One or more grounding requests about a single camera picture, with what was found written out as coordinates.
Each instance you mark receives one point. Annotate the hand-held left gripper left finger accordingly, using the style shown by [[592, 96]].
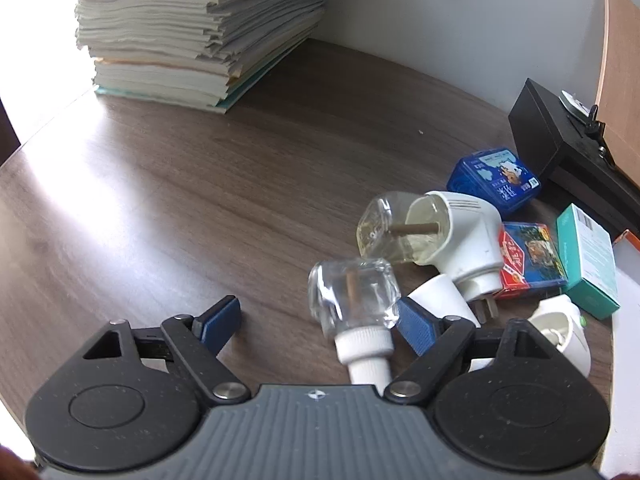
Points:
[[222, 318]]

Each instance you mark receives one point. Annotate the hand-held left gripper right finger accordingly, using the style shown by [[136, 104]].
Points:
[[415, 326]]

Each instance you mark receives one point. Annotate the clear bottle with white cap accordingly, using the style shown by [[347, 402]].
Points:
[[357, 295]]

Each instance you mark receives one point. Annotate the white plug-in heater with bottle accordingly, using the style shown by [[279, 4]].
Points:
[[465, 240]]

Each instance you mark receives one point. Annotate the teal cardboard box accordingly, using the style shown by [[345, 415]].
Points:
[[590, 265]]

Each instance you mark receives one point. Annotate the white plastic cap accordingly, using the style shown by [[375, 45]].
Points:
[[440, 295]]

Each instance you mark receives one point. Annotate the red card box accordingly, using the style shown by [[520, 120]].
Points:
[[532, 257]]

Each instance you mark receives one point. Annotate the small white plug-in heater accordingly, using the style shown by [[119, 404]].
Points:
[[562, 330]]

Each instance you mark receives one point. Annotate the blue card box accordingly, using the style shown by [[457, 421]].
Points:
[[492, 177]]

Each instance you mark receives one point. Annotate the black desk riser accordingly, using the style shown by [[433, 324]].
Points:
[[542, 125]]

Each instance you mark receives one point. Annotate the stack of books and papers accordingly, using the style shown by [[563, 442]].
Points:
[[200, 25]]

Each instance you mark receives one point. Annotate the wooden book stand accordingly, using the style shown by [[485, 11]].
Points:
[[622, 75]]

